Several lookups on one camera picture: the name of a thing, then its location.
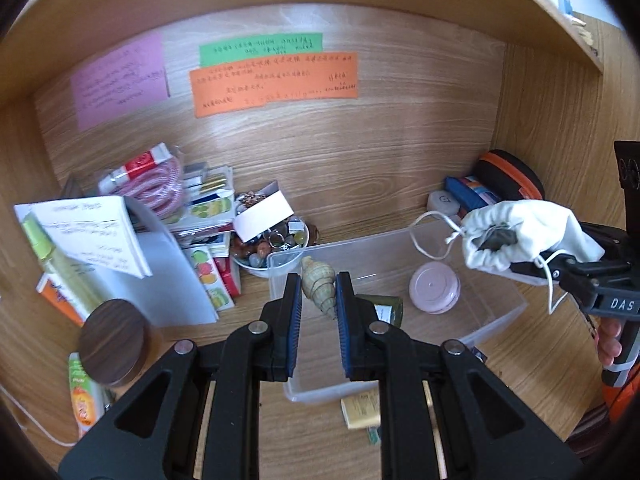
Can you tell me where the white folder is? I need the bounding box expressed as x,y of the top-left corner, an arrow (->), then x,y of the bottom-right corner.
107,197 -> 220,328

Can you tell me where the white round case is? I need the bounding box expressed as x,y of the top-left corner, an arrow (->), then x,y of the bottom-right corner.
426,191 -> 462,217

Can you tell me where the small cardboard box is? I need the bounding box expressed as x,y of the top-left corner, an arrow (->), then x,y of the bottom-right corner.
233,191 -> 293,243

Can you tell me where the clear plastic storage box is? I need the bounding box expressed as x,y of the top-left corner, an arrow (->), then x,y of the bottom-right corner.
266,221 -> 530,405

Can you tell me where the red and white tube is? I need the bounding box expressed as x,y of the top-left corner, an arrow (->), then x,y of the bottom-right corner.
97,143 -> 171,195

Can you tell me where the small red box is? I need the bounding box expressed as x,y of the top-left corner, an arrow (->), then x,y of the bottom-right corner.
212,255 -> 242,297

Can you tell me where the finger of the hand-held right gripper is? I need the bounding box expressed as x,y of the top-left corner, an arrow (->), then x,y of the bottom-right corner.
507,251 -> 576,288
577,220 -> 631,261

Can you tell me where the black case with orange zipper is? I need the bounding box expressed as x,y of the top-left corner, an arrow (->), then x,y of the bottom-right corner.
475,149 -> 546,208

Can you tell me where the pink coiled cable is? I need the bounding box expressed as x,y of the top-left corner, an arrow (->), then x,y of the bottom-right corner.
116,156 -> 185,213

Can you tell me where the white drawstring pouch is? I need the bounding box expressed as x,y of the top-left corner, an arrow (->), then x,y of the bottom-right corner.
409,200 -> 607,315

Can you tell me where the person's right hand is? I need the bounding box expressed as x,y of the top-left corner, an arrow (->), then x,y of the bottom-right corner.
597,317 -> 625,368

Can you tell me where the spiral seashell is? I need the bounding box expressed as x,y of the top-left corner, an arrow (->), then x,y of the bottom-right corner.
301,256 -> 337,320

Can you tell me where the white bowl of beads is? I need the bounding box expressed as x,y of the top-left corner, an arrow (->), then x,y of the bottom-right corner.
231,215 -> 310,278

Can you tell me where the white cable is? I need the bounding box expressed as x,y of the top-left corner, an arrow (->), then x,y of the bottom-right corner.
0,385 -> 78,447

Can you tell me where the small green jar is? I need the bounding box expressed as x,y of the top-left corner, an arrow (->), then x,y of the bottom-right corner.
356,294 -> 405,328

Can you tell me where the green paper note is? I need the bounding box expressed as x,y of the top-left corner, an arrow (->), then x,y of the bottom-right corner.
199,33 -> 324,67

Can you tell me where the orange paper note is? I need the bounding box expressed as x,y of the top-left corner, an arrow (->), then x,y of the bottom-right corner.
189,51 -> 360,119

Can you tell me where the wooden desktop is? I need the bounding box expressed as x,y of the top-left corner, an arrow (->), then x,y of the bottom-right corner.
0,160 -> 621,480

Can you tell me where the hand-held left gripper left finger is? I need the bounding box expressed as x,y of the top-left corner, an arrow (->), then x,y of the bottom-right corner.
59,272 -> 305,480

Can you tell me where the round wooden lid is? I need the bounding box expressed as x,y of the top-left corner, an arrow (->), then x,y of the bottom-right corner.
77,298 -> 163,388

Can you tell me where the stack of cards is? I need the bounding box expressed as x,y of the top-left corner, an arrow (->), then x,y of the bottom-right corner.
182,162 -> 235,196

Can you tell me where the pink round jar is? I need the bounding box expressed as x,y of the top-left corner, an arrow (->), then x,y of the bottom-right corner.
408,261 -> 462,315

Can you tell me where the pink paper note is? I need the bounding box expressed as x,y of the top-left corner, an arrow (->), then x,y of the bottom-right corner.
70,31 -> 170,133

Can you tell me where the blue patchwork pouch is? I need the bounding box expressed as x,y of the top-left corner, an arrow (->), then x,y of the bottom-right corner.
444,175 -> 501,213

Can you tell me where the green spray bottle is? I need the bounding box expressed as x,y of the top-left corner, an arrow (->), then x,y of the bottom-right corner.
21,212 -> 103,318

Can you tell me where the white notebook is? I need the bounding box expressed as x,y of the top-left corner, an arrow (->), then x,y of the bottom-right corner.
14,196 -> 153,279

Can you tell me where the yellow packet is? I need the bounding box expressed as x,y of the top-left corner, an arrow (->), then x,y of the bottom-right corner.
341,391 -> 382,430

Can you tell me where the orange and green tube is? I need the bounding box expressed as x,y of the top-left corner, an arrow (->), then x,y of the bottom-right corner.
67,352 -> 108,438

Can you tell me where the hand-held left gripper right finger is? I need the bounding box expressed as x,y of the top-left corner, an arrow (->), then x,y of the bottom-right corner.
336,271 -> 583,480

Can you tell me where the orange and white box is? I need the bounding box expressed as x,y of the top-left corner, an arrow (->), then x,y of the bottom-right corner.
36,272 -> 86,327

